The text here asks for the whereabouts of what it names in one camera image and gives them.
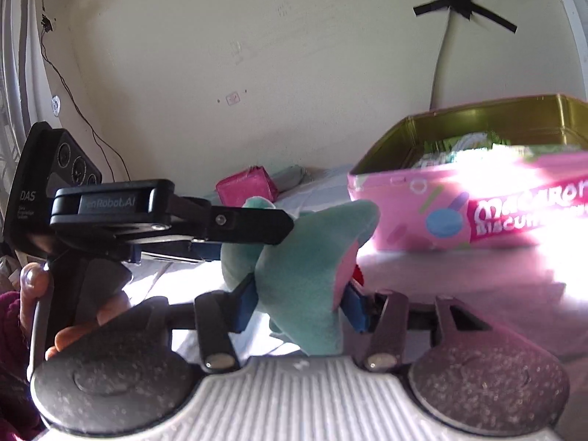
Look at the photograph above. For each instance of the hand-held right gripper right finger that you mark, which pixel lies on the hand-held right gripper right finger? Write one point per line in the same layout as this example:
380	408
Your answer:
356	308

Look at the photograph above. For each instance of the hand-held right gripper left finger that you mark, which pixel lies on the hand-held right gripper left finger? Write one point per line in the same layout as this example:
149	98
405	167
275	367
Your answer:
243	303

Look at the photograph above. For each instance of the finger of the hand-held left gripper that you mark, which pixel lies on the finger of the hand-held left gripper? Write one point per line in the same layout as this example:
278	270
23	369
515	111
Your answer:
248	225
206	251

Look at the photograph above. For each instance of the magenta zip pouch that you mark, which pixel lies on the magenta zip pouch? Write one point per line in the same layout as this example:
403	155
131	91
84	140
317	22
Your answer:
243	186

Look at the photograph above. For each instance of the teal plush toy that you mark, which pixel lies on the teal plush toy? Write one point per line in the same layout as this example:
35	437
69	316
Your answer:
298	275

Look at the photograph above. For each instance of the pink biscuit tin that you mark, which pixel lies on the pink biscuit tin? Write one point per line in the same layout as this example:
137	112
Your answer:
413	220

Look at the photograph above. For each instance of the person's left forearm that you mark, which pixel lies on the person's left forearm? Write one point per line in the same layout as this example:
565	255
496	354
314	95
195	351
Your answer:
14	353

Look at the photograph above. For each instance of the person's left hand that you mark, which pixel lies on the person's left hand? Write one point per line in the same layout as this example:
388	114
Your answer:
32	285

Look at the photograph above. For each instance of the white bed sheet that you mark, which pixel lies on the white bed sheet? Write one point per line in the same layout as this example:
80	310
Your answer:
459	280

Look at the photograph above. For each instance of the white wall hook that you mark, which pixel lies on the white wall hook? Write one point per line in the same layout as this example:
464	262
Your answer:
55	106

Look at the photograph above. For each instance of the pink outlined wall sticker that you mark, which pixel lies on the pink outlined wall sticker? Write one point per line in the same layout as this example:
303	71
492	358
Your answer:
233	98

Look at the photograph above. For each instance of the white window frame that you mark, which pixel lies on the white window frame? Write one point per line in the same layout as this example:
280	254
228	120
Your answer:
572	23

